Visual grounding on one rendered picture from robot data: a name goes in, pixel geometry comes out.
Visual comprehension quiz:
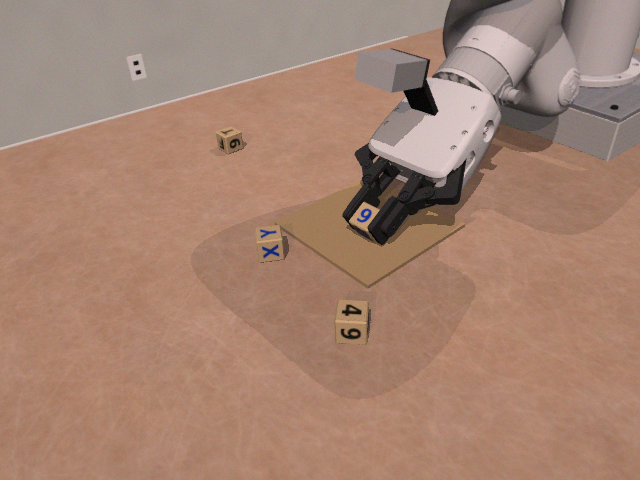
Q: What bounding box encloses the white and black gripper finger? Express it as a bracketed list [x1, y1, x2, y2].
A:
[342, 143, 400, 230]
[368, 161, 466, 245]

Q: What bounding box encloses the tan flat square mat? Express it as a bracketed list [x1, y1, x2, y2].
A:
[275, 180, 465, 289]

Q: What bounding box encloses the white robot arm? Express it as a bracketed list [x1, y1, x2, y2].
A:
[355, 0, 640, 117]

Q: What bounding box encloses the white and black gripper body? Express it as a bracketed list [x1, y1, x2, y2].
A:
[368, 68, 501, 190]

